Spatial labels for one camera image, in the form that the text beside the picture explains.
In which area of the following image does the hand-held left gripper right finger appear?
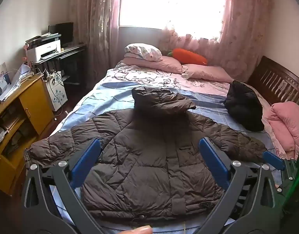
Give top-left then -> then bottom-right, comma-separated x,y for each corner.
195,137 -> 285,234

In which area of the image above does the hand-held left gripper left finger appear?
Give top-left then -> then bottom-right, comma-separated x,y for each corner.
21,138 -> 108,234

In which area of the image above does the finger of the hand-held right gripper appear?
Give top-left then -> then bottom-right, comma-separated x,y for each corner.
262,151 -> 286,171

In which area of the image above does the brown puffer jacket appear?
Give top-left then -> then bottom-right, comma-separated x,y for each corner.
28,86 -> 267,221

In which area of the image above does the person's left hand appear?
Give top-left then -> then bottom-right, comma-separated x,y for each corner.
126,225 -> 153,234

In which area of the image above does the pink folded quilt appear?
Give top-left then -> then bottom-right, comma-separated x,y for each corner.
262,101 -> 299,159

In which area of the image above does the black garment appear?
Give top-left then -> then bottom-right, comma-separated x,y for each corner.
224,80 -> 264,132

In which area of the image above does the printed bed sheet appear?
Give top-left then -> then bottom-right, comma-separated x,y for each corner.
48,62 -> 284,234

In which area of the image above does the white floral small cabinet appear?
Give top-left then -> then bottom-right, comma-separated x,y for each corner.
43,71 -> 68,113

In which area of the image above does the yellow wooden cabinet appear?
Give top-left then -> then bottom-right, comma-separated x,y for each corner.
0,73 -> 56,195

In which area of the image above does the wooden bed headboard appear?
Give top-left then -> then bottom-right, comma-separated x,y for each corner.
246,56 -> 299,114

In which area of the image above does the pile of papers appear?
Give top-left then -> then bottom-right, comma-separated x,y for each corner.
0,63 -> 34,101

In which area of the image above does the orange carrot plush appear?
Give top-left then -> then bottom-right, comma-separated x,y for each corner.
167,48 -> 208,66

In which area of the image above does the black computer desk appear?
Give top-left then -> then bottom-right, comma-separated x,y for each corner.
32,44 -> 88,90

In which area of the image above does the white printer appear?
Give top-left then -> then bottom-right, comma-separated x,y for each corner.
26,33 -> 62,62

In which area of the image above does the framed photo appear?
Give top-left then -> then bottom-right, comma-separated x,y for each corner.
0,63 -> 11,95

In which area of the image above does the white floral pillow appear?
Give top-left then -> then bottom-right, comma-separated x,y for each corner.
124,43 -> 163,62

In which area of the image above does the black monitor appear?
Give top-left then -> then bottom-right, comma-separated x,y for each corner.
48,22 -> 74,47

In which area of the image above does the pink flower decoration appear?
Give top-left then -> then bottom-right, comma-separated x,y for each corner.
22,43 -> 33,66

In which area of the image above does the pink lace curtain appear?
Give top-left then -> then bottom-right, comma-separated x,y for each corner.
69,0 -> 128,95
159,0 -> 272,81

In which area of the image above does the window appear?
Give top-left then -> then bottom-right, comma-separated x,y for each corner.
119,0 -> 231,39

